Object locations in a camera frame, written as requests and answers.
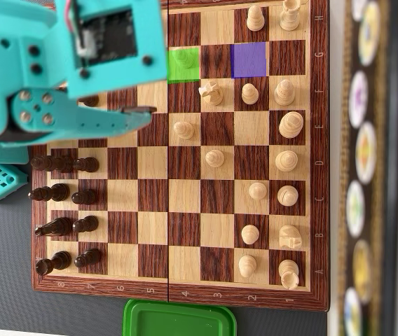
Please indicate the dark patterned display board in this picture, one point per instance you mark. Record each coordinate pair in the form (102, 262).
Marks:
(395, 175)

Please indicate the wooden folding chess board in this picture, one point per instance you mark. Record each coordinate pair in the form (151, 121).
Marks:
(153, 196)

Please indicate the white chess pawn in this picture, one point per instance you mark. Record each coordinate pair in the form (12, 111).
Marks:
(258, 190)
(184, 130)
(249, 234)
(214, 158)
(184, 60)
(247, 265)
(255, 21)
(249, 94)

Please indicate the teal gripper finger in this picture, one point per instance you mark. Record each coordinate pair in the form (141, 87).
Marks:
(90, 122)

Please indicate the dark brown chess rook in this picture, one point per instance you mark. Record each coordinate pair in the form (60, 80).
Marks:
(53, 262)

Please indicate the round badge green print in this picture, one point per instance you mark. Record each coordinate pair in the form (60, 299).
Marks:
(355, 208)

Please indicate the dark brown chess pawn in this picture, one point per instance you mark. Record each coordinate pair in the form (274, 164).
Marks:
(88, 258)
(85, 197)
(87, 164)
(92, 102)
(85, 224)

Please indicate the round yellow badge blue mark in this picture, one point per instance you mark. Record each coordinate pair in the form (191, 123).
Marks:
(369, 35)

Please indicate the green plastic tray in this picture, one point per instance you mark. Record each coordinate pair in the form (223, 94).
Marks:
(185, 322)

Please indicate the white chess knight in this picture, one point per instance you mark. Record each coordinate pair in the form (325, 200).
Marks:
(212, 92)
(290, 237)

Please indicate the round badge purple print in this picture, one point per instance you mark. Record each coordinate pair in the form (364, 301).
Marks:
(358, 98)

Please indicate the dark brown chess queen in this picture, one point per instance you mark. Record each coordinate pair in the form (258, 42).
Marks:
(53, 164)

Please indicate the white chess king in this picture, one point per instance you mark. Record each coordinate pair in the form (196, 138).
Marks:
(291, 125)

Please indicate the dark brown chess knight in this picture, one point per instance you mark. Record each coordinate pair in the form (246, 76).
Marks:
(55, 227)

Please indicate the white chess rook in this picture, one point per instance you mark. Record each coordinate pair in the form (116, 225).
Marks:
(290, 17)
(289, 273)

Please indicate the round white badge blue print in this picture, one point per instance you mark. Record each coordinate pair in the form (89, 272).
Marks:
(352, 313)

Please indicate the white chess queen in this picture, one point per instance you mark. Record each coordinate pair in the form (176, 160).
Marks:
(286, 161)

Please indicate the grey textured mat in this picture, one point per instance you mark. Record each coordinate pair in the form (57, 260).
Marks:
(3, 262)

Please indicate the round badge orange print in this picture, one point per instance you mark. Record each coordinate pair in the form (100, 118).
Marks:
(365, 152)

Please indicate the dark brown chess bishop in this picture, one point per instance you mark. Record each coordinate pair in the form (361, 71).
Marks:
(52, 192)

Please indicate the white chess bishop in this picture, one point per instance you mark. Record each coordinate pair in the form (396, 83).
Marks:
(284, 92)
(287, 195)

